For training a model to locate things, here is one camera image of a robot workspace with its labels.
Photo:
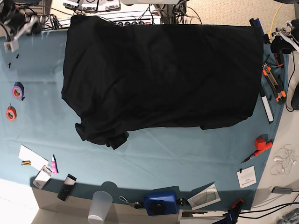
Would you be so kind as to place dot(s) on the orange black utility knife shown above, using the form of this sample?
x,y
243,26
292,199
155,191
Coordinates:
x,y
276,85

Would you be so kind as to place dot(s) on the white black marker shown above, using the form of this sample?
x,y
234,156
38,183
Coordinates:
x,y
266,105

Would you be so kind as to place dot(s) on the red black tool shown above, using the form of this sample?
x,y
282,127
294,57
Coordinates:
x,y
279,58

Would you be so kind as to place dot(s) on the orange tape roll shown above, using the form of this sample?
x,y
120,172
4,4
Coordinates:
x,y
11,113

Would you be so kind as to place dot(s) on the white paper sheet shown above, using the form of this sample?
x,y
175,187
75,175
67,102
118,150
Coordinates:
x,y
37,161

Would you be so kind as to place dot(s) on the black printed t-shirt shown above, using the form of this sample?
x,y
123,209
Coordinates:
x,y
119,79

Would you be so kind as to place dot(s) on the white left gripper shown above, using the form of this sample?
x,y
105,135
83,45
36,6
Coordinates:
x,y
286,39

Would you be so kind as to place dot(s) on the small brass battery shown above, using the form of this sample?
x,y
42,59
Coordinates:
x,y
25,163

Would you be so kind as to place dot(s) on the orange plastic block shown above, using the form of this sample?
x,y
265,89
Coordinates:
x,y
262,143

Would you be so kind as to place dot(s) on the white packaged card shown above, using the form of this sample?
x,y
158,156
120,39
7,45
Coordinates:
x,y
42,177

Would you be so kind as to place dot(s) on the pink glue tube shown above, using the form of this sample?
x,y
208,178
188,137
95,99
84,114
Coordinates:
x,y
54,165

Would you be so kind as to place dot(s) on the blue box device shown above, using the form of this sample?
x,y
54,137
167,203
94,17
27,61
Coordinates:
x,y
160,203

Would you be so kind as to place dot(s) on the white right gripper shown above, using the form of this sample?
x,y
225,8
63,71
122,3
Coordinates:
x,y
13,45

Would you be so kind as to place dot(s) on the purple tape roll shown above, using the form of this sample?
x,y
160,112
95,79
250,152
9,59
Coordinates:
x,y
18,91

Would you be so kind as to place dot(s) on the clear plastic cup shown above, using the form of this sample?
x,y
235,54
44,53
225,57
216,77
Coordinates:
x,y
100,205

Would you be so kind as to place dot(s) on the white power strip red light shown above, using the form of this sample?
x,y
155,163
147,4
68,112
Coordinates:
x,y
145,17

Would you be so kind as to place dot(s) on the white printed card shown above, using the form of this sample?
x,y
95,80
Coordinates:
x,y
246,177

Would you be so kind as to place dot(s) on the metal carabiner clip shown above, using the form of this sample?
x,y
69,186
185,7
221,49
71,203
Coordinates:
x,y
135,205

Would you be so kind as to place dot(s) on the black white remote control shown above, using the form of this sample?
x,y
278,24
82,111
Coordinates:
x,y
67,187

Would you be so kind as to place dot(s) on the teal table cloth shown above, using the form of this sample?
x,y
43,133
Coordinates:
x,y
181,159

